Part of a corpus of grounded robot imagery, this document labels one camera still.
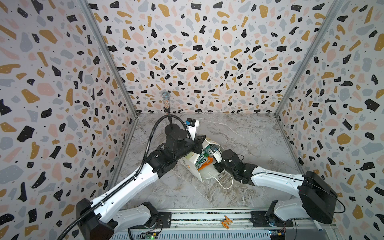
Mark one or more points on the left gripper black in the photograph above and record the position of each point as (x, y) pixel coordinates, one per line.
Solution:
(198, 142)

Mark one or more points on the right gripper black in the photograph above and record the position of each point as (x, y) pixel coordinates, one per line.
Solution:
(220, 162)

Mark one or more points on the white paper bag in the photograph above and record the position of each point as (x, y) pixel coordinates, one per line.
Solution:
(209, 172)

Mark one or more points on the green Fox's candy bag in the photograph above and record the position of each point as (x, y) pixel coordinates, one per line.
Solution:
(202, 157)

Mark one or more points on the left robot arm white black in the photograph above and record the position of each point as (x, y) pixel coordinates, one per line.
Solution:
(101, 217)

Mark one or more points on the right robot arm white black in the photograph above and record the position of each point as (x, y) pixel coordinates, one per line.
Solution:
(312, 196)

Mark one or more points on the orange Fox's candy bag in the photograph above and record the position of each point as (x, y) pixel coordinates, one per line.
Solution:
(207, 162)

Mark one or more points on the microphone on black stand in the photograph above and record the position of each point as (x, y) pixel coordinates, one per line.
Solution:
(167, 109)

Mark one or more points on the orange plastic clip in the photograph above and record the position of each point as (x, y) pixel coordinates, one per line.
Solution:
(226, 222)

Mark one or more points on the right circuit board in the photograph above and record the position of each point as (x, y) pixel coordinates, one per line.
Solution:
(277, 234)

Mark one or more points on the circuit board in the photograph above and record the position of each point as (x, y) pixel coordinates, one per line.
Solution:
(148, 235)
(277, 234)

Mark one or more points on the left circuit board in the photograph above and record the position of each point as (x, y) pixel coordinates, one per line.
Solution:
(148, 235)

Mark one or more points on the blue white marker pen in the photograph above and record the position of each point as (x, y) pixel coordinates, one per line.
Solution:
(318, 225)

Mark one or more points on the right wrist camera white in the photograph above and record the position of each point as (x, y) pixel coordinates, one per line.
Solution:
(214, 151)

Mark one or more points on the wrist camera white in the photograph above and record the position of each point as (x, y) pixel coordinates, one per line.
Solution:
(214, 151)
(192, 126)

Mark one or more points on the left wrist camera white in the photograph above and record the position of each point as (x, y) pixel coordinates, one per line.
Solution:
(192, 126)

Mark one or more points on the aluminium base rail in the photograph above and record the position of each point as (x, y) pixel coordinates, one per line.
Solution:
(205, 224)

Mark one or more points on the left aluminium corner post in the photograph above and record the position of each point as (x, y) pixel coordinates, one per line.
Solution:
(89, 16)

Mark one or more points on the aluminium corner post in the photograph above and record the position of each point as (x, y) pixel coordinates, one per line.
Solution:
(89, 16)
(331, 14)

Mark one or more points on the right aluminium corner post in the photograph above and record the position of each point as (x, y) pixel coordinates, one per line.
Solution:
(331, 14)

